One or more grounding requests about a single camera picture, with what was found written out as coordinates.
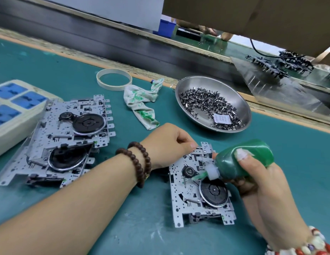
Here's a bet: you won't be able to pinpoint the person's left hand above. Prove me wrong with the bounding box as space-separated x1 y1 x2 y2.
139 123 199 170

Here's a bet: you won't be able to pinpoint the person's right hand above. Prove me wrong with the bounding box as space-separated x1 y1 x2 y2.
212 148 315 250

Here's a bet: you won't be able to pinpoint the white green-stained cloth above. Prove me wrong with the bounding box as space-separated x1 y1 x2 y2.
123 77 165 131

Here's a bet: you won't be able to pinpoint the green glue squeeze bottle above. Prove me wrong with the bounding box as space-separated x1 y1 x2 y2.
193 138 275 183

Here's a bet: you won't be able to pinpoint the pile of small metal parts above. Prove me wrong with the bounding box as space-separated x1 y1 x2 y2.
179 87 243 131

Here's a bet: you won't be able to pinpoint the round metal bowl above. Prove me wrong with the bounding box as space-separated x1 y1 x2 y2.
175 76 253 134

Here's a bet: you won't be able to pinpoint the cassette mechanism plate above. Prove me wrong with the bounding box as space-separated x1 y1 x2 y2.
168 142 237 229
27 94 117 152
0 141 97 189

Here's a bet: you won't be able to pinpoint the finished mechanisms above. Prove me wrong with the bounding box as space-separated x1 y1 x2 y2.
246 49 315 80

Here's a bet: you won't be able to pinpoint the black conveyor belt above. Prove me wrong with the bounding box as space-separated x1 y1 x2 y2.
0 0 330 112

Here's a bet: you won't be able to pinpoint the person's left forearm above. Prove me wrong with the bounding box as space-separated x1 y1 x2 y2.
0 154 139 255

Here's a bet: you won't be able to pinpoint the clear plastic sheet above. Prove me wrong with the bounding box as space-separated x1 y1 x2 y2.
230 56 330 124

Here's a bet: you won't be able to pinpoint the black flat box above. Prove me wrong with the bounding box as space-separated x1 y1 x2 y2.
176 26 203 41

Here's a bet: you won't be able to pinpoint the blue plastic bin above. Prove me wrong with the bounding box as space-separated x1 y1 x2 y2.
154 18 179 39

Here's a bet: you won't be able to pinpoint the white paper sign red text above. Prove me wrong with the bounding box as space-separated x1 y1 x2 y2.
43 0 166 32

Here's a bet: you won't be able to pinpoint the white blue power strip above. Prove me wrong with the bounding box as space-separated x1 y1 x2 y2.
0 79 64 160

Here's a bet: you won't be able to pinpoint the brown cardboard panel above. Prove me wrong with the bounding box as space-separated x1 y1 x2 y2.
162 0 330 68

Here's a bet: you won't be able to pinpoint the brown bead bracelet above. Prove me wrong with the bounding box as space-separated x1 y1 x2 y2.
115 141 152 189

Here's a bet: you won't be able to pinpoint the red white bead bracelet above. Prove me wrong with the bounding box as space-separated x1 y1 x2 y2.
264 226 330 255

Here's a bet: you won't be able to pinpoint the white tape ring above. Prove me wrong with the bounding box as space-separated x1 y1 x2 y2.
96 68 133 92

